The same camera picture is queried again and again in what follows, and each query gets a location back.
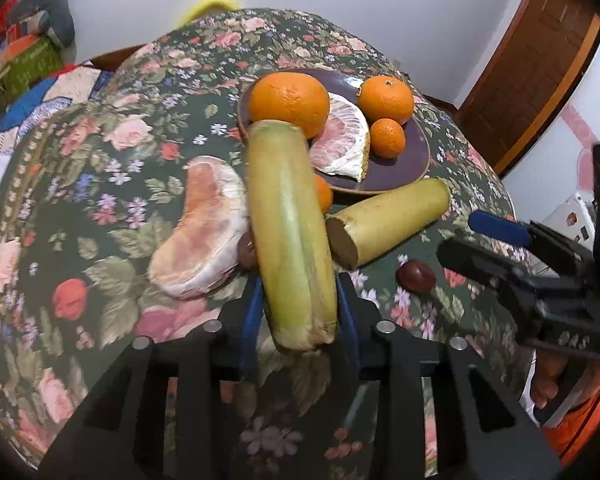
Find small mandarin orange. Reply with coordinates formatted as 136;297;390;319
370;118;406;159

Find pomelo wedge with rind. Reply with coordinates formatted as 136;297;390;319
309;93;370;182

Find medium orange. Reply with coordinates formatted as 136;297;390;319
358;76;415;125

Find green-yellow sugarcane piece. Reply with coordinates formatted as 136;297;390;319
247;119;337;352
326;178;451;270

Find large orange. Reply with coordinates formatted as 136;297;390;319
248;72;330;140

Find person's hand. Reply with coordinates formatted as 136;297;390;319
530;349;600;408

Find white sliding door with hearts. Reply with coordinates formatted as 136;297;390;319
504;44;600;247

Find dark red date fruit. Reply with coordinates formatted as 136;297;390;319
396;259;437;294

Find dark purple round plate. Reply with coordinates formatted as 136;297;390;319
236;67;432;196

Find peeled pomelo segment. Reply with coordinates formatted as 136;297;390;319
148;155;248;299

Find brown wooden door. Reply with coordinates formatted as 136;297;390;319
456;0;600;176

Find floral green quilt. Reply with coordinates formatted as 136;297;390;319
0;9;530;479

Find blue patchwork blanket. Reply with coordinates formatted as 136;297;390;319
0;65;114;155

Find green storage box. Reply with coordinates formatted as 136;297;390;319
0;39;64;110

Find grey plush toy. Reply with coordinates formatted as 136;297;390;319
7;0;76;50

